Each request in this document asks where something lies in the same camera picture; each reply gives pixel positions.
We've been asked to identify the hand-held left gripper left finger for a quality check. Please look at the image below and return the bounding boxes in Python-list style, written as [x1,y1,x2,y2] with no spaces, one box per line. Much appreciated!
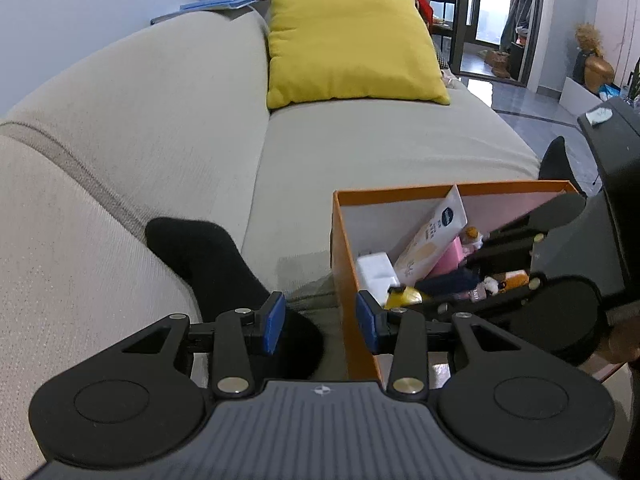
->
[122,291,287,395]

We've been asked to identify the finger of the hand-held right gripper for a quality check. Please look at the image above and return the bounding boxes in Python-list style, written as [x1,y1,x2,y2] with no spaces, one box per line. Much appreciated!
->
[465,200,551,271]
[425,274,546,321]

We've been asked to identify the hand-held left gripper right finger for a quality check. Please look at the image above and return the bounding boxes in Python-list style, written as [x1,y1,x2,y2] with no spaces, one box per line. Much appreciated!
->
[355,291,518,395]

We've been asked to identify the small yellow plastic object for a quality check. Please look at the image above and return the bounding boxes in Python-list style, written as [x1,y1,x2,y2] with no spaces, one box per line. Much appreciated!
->
[384,285,426,309]

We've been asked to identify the white power adapter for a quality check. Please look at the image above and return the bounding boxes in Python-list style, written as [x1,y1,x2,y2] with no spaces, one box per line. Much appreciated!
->
[356,252,401,306]

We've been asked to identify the pink snap card holder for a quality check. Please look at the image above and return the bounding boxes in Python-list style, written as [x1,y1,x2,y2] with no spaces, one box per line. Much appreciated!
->
[427,237,463,278]

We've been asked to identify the orange cardboard box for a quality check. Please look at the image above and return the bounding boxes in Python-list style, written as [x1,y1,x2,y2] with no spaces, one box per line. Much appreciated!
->
[330,181,583,383]

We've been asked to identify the cream lotion tube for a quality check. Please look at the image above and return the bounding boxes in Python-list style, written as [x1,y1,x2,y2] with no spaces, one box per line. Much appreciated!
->
[392,197,468,281]

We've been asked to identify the person's right hand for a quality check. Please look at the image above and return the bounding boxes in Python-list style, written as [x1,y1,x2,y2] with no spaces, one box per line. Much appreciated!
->
[607,305,640,365]

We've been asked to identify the person's right leg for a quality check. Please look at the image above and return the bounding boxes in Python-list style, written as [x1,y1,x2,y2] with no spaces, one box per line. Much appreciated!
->
[537,136,588,197]

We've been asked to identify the person's leg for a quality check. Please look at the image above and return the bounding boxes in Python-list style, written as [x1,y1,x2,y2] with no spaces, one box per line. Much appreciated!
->
[537,136,588,197]
[145,217,326,381]

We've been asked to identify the person's left leg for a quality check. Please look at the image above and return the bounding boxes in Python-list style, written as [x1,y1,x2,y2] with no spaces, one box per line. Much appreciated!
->
[145,217,326,381]

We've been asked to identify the white stone ledge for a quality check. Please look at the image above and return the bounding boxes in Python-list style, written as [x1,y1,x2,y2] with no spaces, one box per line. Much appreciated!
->
[557,77,621,121]

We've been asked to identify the gold vase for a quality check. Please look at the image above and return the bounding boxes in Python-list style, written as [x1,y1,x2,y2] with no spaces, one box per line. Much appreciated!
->
[585,55,615,93]

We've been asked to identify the brown boots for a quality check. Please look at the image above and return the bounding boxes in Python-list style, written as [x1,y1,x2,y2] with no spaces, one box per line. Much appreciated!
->
[484,50,512,80]

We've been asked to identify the dried plant bunch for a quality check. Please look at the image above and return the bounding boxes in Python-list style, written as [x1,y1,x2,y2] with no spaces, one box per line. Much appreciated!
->
[574,22,606,58]

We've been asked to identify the beige fabric sofa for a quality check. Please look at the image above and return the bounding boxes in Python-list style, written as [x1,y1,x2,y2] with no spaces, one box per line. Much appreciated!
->
[0,7,543,480]

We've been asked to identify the black metal rack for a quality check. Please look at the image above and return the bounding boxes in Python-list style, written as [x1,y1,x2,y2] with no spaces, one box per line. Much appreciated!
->
[415,0,458,61]

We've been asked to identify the glass door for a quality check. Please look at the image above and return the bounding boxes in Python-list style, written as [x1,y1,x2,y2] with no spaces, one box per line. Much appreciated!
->
[452,0,548,86]

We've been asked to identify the yellow pillow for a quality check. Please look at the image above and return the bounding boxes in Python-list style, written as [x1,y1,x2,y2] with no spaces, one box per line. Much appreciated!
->
[266,0,451,110]

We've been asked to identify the blue book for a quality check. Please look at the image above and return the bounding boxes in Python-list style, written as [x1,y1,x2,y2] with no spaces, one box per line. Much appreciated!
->
[180,0,256,11]

